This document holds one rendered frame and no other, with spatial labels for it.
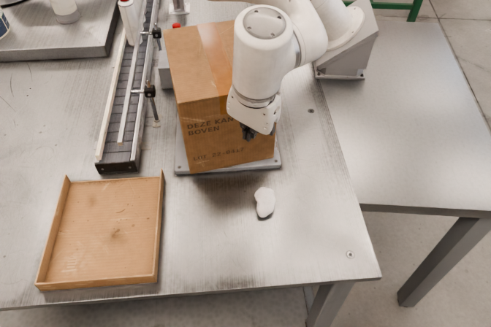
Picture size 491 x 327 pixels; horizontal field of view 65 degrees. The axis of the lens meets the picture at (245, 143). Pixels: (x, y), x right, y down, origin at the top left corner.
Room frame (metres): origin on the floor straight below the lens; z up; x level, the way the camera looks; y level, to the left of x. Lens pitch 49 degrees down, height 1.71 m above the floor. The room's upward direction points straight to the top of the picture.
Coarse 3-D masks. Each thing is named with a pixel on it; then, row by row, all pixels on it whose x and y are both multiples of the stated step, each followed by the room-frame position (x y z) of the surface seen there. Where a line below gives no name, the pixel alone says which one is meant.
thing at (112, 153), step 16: (128, 48) 1.16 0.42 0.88; (144, 48) 1.16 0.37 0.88; (128, 64) 1.07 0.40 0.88; (128, 80) 0.99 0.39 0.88; (112, 112) 0.84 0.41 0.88; (112, 128) 0.77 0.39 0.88; (128, 128) 0.77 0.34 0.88; (112, 144) 0.71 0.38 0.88; (128, 144) 0.71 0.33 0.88; (112, 160) 0.65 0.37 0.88; (128, 160) 0.65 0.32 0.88
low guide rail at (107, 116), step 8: (120, 48) 1.12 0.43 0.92; (120, 56) 1.07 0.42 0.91; (120, 64) 1.04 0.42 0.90; (112, 80) 0.95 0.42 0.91; (112, 88) 0.91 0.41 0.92; (112, 96) 0.87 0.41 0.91; (112, 104) 0.85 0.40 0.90; (104, 112) 0.80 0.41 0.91; (104, 120) 0.77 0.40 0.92; (104, 128) 0.74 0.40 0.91; (104, 136) 0.72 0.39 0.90; (96, 152) 0.65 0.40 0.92
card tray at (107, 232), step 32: (64, 192) 0.57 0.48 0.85; (96, 192) 0.58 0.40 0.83; (128, 192) 0.58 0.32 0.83; (160, 192) 0.56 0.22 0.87; (64, 224) 0.48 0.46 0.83; (96, 224) 0.48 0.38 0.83; (128, 224) 0.48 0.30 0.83; (160, 224) 0.48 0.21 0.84; (64, 256) 0.40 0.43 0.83; (96, 256) 0.40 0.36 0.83; (128, 256) 0.40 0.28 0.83; (64, 288) 0.32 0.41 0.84
